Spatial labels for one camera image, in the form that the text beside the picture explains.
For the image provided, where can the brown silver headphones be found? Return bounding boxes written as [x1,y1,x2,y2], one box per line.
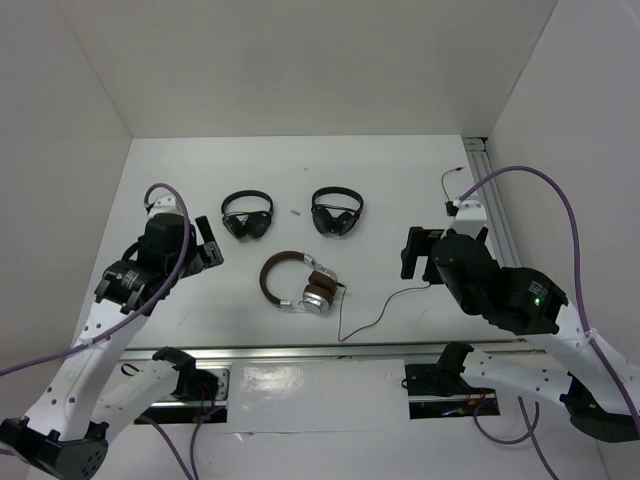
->
[258,250,344,316]

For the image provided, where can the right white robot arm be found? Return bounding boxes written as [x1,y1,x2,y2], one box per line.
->
[401,227,639,443]

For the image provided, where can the left black folded headphones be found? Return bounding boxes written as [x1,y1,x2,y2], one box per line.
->
[221,190,274,240]

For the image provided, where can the black folded headphones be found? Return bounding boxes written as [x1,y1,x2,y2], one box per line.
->
[221,190,274,240]
[311,186,365,237]

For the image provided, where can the right black folded headphones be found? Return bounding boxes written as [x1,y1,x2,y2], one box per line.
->
[311,186,365,237]

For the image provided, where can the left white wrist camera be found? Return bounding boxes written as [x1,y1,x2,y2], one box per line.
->
[145,194,183,219]

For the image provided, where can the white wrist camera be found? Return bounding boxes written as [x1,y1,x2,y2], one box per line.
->
[445,199,487,238]
[145,194,183,219]

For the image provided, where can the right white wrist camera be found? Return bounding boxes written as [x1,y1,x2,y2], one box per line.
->
[445,199,487,238]

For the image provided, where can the aluminium side rail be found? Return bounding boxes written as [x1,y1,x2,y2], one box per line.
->
[462,137,521,267]

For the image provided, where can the aluminium front rail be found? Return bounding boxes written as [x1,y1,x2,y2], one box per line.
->
[120,339,546,363]

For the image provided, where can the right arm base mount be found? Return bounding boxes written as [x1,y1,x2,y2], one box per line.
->
[401,364,500,420]

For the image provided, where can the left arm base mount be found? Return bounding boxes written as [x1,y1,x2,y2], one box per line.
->
[142,366,230,425]

